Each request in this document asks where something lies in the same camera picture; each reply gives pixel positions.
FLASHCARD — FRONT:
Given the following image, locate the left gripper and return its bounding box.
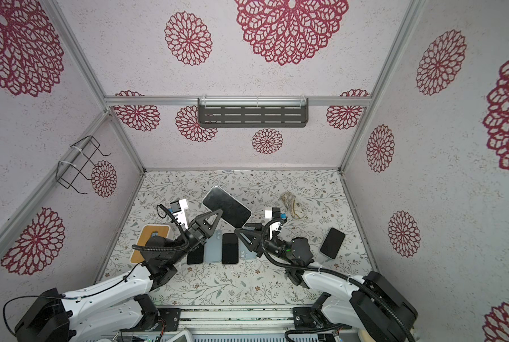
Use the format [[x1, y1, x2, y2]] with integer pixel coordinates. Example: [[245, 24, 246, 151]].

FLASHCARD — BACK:
[[169, 208, 222, 266]]

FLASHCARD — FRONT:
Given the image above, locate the pale green phone case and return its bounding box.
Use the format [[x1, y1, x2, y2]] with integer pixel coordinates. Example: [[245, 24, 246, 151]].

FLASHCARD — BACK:
[[238, 235, 257, 260], [204, 230, 223, 264]]

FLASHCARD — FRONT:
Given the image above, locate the black phone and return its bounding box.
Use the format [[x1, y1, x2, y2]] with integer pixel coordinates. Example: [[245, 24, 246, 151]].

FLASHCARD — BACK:
[[202, 186, 252, 228], [319, 227, 346, 259]]

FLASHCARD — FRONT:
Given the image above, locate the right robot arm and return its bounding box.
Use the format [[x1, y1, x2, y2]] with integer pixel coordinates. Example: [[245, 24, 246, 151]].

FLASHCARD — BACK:
[[235, 219, 419, 341]]

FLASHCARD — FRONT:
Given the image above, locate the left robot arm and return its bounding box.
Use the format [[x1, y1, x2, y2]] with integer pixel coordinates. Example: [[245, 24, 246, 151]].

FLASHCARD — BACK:
[[12, 209, 223, 341]]

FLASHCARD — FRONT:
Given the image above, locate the white wooden-top tissue box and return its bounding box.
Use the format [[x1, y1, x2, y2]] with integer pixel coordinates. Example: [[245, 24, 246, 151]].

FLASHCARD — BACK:
[[129, 224, 172, 264]]

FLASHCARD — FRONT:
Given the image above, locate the crumpled clear plastic bag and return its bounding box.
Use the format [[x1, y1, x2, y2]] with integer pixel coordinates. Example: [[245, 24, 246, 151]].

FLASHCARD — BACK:
[[280, 192, 308, 219]]

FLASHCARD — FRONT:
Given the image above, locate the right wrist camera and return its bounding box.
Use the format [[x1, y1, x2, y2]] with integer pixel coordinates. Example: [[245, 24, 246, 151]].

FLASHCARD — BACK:
[[264, 207, 287, 239]]

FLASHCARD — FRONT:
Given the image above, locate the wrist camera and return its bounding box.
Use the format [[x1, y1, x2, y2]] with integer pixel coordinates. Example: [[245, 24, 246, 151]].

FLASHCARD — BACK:
[[264, 207, 287, 239], [170, 199, 189, 230]]

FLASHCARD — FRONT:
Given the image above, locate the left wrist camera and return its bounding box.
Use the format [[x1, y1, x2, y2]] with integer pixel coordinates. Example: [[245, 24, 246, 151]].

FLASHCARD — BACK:
[[170, 199, 189, 230]]

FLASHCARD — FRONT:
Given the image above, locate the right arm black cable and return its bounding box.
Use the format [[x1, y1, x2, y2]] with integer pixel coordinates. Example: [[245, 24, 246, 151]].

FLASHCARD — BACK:
[[260, 219, 415, 342]]

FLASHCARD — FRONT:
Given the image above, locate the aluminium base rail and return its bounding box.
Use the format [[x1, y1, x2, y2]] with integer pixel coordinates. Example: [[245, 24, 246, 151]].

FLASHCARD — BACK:
[[83, 304, 366, 342]]

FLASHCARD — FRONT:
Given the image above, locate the grey metal wall shelf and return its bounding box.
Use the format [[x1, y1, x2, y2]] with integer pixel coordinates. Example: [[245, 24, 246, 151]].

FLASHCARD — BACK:
[[197, 98, 309, 128]]

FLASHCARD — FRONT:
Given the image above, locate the black wire wall rack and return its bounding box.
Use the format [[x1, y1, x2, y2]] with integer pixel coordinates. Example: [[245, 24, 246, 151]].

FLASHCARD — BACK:
[[55, 135, 111, 195]]

